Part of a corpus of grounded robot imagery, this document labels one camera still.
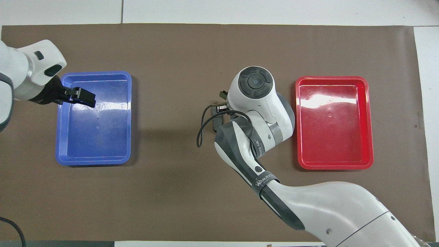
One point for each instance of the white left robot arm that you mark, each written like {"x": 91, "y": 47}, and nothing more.
{"x": 24, "y": 68}

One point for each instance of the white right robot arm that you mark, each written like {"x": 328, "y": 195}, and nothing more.
{"x": 308, "y": 206}

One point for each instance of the blue plastic tray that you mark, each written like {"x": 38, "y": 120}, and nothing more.
{"x": 96, "y": 137}

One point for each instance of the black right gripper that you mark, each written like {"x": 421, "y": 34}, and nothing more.
{"x": 218, "y": 121}

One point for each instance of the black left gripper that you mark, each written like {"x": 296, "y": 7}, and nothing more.
{"x": 51, "y": 92}

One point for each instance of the brown table mat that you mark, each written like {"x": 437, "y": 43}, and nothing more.
{"x": 171, "y": 192}

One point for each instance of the red plastic tray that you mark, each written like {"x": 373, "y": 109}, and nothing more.
{"x": 334, "y": 123}

